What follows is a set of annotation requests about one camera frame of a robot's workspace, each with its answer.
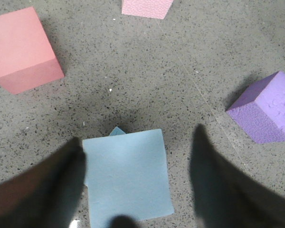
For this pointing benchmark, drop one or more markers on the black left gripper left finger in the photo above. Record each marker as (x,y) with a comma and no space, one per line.
(46,195)

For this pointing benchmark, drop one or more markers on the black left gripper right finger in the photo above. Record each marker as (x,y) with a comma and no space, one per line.
(224,196)

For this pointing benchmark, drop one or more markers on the smooth light blue foam cube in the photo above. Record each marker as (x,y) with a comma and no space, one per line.
(127,175)

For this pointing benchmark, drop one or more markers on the textured light blue foam cube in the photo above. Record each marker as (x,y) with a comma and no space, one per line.
(114,132)

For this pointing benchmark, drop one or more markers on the purple foam cube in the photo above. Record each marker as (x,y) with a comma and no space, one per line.
(260,110)

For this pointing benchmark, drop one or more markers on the large red foam cube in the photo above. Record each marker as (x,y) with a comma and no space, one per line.
(27,59)

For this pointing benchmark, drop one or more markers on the light pink foam cube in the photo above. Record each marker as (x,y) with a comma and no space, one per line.
(155,9)

